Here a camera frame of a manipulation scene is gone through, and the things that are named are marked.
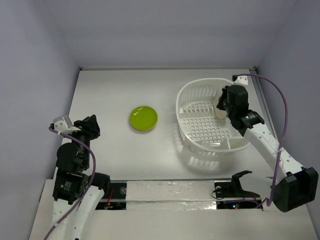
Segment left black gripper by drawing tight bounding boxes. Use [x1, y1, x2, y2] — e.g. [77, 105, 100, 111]
[66, 113, 102, 167]

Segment cream plate with black spot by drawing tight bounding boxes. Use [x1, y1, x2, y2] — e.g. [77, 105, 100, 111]
[213, 92, 227, 119]

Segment white plastic dish rack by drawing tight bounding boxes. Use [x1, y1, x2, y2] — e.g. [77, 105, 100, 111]
[175, 78, 251, 158]

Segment lime green plate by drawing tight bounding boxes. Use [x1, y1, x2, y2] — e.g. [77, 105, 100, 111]
[129, 105, 158, 132]

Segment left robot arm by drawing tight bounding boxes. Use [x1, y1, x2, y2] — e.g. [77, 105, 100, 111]
[44, 114, 111, 240]

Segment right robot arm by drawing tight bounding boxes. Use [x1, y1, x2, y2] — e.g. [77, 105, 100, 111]
[215, 85, 319, 213]

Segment foil covered front panel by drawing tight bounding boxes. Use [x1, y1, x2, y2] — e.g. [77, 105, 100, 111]
[125, 180, 217, 211]

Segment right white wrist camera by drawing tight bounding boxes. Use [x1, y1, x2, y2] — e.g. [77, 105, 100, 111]
[232, 75, 249, 86]

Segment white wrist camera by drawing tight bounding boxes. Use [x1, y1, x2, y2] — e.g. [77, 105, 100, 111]
[50, 115, 81, 135]
[232, 75, 249, 86]

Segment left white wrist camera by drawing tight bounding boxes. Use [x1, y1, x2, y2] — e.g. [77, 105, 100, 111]
[50, 115, 81, 135]

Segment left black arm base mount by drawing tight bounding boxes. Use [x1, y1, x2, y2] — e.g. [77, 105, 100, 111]
[91, 172, 111, 199]

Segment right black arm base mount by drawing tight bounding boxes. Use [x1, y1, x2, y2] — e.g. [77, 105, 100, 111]
[211, 170, 258, 200]

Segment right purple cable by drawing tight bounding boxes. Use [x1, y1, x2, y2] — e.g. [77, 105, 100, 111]
[233, 73, 288, 208]

